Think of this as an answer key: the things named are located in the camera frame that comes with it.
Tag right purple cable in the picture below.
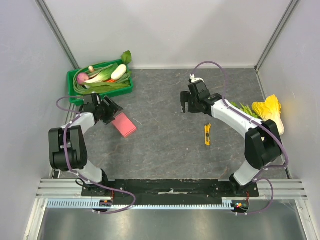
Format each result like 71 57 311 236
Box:
191 61 290 216

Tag purple cable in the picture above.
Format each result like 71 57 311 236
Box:
191 61 290 216
55 95 137 215

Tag bok choy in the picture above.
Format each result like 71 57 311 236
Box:
84 63 119 84

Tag green celery stalk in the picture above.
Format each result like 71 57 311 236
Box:
230 101 261 120

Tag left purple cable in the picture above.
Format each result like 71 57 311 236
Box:
55 95 137 215

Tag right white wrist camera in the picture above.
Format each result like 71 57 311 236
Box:
189 73 205 84

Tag yellow utility knife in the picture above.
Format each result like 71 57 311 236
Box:
204 123 211 146

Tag aluminium rail frame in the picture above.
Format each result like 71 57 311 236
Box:
36 178 308 200

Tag green leafy vegetable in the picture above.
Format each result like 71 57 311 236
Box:
92 50 132 90

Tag brown mushroom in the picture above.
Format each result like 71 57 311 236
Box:
88 66 95 73

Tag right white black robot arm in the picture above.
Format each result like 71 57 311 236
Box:
180 80 283 197

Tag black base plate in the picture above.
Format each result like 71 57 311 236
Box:
81 178 259 206

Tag green long beans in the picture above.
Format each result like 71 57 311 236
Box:
72 66 106 95

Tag yellow napa cabbage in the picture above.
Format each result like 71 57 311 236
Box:
252 94 285 135

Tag pink express box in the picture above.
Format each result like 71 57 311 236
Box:
112 112 137 138

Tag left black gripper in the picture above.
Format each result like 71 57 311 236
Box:
95 95 124 126

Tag purple turnip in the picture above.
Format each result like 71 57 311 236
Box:
76 72 90 85

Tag white radish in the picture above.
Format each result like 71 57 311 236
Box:
111 64 127 81

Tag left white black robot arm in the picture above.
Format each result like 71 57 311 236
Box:
48 93 123 197

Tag green plastic crate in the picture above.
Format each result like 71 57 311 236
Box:
66 69 134 106

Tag grey cable duct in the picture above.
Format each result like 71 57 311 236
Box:
46 198 234 210

